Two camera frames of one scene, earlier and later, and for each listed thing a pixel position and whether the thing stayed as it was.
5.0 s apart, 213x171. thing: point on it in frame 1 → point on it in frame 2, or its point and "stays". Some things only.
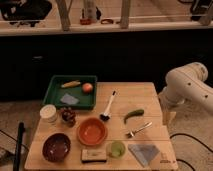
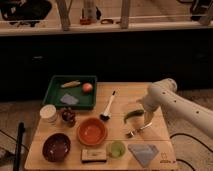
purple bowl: x=56 y=147 stays
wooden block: x=93 y=156 stays
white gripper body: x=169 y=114 → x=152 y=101
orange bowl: x=91 y=131 stays
